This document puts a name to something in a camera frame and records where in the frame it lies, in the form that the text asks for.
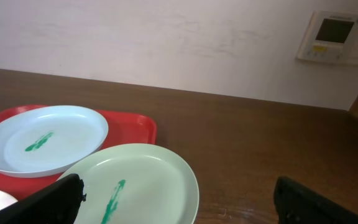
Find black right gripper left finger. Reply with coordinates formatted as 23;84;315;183
0;174;86;224

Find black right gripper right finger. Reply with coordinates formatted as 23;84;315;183
273;176;358;224

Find light green plate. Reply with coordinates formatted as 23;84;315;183
62;143;200;224

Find light blue plate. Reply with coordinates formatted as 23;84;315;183
0;105;109;178

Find white wall control panel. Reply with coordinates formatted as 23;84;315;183
296;11;358;66

